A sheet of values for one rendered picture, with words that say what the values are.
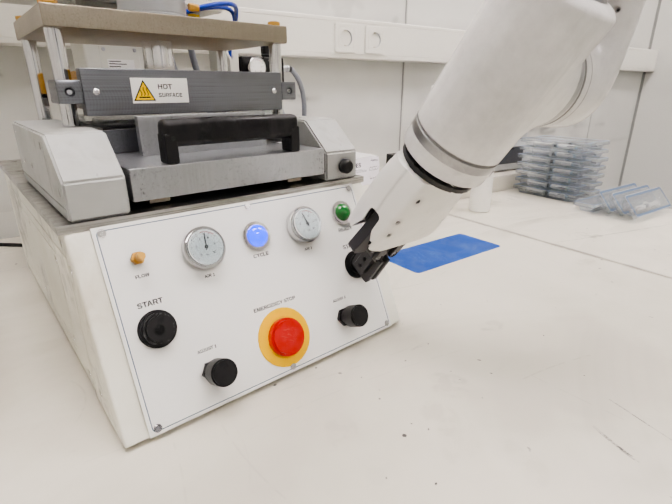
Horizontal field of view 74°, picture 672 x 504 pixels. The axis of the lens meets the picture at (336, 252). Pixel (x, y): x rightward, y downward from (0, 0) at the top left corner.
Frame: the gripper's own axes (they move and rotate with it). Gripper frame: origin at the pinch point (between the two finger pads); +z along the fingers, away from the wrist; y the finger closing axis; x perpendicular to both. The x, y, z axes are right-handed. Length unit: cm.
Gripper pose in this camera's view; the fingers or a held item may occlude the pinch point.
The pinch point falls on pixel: (370, 261)
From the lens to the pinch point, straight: 52.2
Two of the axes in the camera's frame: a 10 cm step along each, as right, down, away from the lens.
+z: -3.7, 6.2, 6.9
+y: -7.6, 2.2, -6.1
